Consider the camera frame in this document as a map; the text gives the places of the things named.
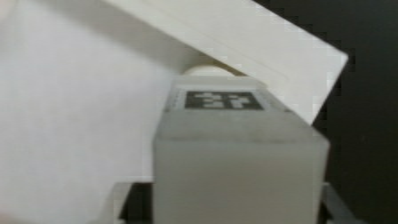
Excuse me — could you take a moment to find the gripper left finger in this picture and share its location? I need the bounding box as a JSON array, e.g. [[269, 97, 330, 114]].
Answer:
[[99, 182, 131, 224]]

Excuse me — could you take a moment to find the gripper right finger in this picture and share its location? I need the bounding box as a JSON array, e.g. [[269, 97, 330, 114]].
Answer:
[[321, 186, 363, 224]]

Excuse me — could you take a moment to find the white table leg four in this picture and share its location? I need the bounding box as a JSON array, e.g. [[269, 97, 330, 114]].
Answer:
[[152, 66, 328, 224]]

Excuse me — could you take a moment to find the white square tabletop part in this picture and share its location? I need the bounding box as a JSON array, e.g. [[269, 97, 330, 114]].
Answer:
[[0, 0, 347, 224]]

